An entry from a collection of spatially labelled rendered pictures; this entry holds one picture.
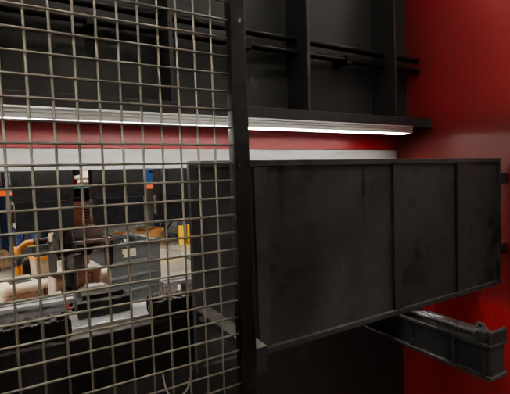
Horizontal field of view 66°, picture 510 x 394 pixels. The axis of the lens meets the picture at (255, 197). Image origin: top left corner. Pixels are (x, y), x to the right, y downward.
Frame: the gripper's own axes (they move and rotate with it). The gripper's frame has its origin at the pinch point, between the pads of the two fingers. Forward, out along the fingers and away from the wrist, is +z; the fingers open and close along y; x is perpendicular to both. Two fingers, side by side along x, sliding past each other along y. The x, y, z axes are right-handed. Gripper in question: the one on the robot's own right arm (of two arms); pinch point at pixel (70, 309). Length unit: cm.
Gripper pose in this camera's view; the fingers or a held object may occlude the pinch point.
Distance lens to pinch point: 177.3
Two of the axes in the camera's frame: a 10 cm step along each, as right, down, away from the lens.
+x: 9.1, -0.3, 4.1
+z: 1.2, 9.8, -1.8
